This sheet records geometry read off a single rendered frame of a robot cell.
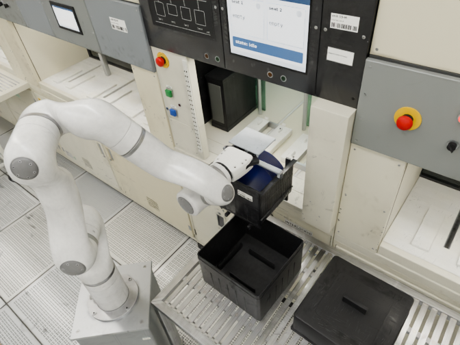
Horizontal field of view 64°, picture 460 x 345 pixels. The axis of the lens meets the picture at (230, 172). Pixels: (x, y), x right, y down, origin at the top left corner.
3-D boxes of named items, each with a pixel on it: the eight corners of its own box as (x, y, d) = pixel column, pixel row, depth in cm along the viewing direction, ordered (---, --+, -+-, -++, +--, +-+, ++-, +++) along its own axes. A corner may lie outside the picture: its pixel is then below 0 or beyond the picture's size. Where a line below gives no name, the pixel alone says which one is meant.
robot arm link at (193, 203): (220, 167, 105) (200, 167, 112) (189, 195, 98) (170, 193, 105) (232, 190, 108) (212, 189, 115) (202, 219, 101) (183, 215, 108)
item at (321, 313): (289, 328, 125) (290, 310, 116) (331, 267, 140) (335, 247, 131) (372, 387, 110) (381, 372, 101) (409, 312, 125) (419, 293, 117)
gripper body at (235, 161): (208, 176, 117) (230, 157, 123) (233, 189, 112) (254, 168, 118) (205, 159, 112) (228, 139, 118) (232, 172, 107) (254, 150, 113)
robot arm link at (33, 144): (104, 236, 122) (98, 279, 110) (66, 240, 121) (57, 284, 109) (59, 108, 88) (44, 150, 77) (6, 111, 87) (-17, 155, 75)
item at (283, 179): (211, 209, 141) (202, 143, 119) (243, 179, 152) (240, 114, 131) (263, 239, 129) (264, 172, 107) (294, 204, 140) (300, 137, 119)
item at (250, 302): (246, 233, 156) (244, 205, 144) (302, 267, 142) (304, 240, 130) (201, 279, 141) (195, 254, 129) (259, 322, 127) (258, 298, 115)
